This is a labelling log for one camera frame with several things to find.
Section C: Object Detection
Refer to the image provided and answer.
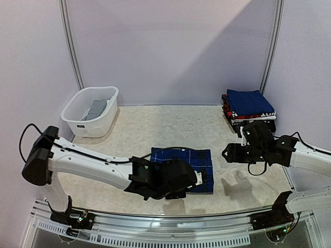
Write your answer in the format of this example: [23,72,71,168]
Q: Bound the blue plaid shirt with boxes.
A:
[150,147,214,195]

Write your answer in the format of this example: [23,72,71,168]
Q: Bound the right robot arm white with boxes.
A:
[222,121,330,225]

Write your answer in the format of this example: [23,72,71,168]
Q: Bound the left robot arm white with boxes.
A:
[22,126,203,224]

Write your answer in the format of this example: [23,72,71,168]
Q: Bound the white plastic laundry basket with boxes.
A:
[61,86,119,138]

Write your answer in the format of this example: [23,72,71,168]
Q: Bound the white folded garment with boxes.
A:
[230,115,276,123]

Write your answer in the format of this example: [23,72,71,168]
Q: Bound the red black folded garment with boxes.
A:
[221,94,276,119]

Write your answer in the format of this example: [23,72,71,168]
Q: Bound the grey folded garment in basket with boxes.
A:
[81,99,110,121]

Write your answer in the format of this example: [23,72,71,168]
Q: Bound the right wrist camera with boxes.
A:
[239,126,247,146]

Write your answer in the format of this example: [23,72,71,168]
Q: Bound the aluminium front rail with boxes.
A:
[22,200,323,247]

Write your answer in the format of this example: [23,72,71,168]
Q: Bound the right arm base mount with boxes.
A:
[249,191,301,243]

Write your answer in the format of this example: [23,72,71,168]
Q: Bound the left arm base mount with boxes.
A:
[48,196,96,238]

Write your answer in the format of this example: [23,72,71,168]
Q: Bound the right wall aluminium profile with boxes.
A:
[259,0,284,95]

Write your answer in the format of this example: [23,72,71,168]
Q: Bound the wall aluminium profile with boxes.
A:
[59,0,84,90]
[259,0,284,95]

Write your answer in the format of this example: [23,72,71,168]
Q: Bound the left wall aluminium profile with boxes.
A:
[59,0,84,90]

